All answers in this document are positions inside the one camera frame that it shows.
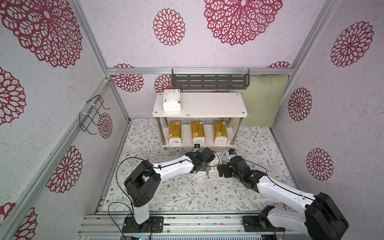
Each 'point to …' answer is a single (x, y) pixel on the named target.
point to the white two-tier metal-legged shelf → (201, 105)
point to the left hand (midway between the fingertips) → (198, 165)
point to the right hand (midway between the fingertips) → (223, 164)
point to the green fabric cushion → (261, 99)
